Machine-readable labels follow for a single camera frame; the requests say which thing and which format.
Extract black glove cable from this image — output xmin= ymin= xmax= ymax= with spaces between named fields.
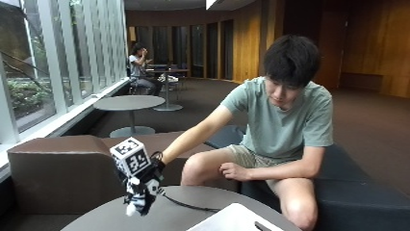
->
xmin=158 ymin=189 xmax=223 ymax=214

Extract brown upholstered seat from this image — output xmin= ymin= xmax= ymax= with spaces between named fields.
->
xmin=7 ymin=131 xmax=241 ymax=216

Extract dark round pedestal table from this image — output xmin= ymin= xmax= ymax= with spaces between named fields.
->
xmin=147 ymin=67 xmax=190 ymax=113

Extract dark blue upholstered bench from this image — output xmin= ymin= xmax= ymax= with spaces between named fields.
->
xmin=204 ymin=124 xmax=410 ymax=231

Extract white marker cube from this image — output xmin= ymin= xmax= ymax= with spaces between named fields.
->
xmin=110 ymin=137 xmax=154 ymax=178

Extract the person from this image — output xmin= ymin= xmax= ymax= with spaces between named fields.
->
xmin=160 ymin=34 xmax=336 ymax=231

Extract grey round pedestal table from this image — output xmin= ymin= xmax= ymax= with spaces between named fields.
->
xmin=92 ymin=94 xmax=167 ymax=139

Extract black slim object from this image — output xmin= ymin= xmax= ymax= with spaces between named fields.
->
xmin=255 ymin=220 xmax=273 ymax=231

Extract green shrubs outside window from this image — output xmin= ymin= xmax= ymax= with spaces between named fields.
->
xmin=6 ymin=78 xmax=55 ymax=120

